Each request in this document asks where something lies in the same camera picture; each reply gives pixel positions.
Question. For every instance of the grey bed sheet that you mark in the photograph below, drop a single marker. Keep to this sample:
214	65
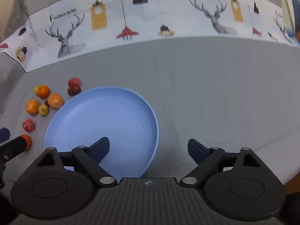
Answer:
211	86

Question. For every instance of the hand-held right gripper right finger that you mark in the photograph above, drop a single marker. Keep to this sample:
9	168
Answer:
195	148

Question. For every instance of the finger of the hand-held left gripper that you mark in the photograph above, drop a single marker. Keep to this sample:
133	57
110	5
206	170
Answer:
4	134
14	147

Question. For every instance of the orange and blue pillow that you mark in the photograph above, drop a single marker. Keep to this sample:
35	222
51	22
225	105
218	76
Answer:
296	2

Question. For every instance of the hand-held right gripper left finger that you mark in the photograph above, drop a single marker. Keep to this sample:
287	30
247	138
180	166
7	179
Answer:
101	148

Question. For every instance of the small yellow apple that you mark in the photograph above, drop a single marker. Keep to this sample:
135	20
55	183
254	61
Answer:
36	90

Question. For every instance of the dark red apple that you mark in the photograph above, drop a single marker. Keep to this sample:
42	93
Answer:
74	91

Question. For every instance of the deer print duvet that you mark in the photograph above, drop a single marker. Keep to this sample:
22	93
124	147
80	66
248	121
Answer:
164	16

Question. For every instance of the pale patterned pillow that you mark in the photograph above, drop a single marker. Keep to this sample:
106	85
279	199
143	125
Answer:
286	7

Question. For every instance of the light blue plate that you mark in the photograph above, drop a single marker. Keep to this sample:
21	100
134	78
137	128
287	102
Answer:
105	117

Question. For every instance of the orange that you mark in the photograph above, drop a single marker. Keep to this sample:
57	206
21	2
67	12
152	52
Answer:
28	143
44	91
55	100
32	106

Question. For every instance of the yellow-green apple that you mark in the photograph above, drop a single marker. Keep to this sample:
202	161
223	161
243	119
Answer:
43	110

